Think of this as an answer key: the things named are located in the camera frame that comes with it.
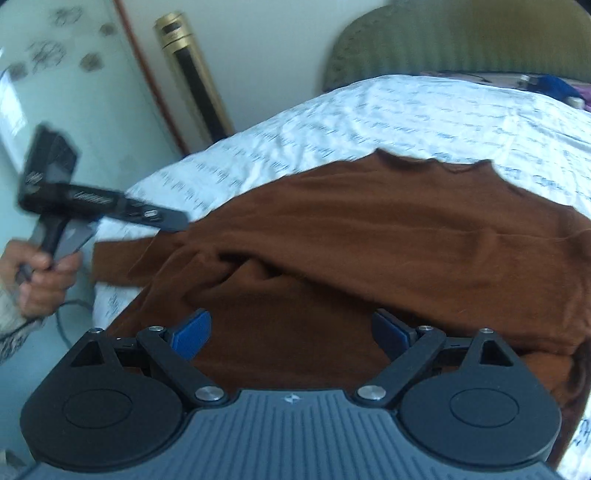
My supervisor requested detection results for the blue cloth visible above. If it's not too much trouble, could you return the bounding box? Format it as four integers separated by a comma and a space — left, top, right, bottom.
536, 75, 583, 101

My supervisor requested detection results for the brown wooden door trim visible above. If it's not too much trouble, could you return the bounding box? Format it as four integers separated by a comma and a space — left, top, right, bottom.
113, 0, 191, 157

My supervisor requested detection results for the person's left hand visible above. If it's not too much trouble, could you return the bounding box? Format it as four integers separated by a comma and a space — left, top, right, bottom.
0, 239, 83, 320

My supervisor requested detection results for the black cable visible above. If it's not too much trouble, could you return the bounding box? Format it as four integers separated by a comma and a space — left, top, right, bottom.
54, 299, 95, 344

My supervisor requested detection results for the brown sweater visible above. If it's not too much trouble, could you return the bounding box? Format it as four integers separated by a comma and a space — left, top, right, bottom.
92, 148, 591, 467

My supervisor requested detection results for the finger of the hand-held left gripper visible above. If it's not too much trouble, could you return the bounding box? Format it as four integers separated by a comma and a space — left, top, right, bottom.
121, 196, 191, 232

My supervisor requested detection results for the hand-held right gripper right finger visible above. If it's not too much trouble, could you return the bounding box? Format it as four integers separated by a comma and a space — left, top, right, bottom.
355, 308, 514, 408

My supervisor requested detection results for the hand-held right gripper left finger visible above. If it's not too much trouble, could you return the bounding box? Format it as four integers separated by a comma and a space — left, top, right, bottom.
69, 308, 228, 408

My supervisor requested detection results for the gold and black tower appliance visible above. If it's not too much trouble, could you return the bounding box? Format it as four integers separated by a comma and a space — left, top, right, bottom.
154, 12, 235, 141

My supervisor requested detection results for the frosted glass door flower print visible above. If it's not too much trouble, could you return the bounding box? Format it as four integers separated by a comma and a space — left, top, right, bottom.
0, 0, 184, 333

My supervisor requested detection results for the white printed blanket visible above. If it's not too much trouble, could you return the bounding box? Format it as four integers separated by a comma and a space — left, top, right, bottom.
91, 74, 591, 472

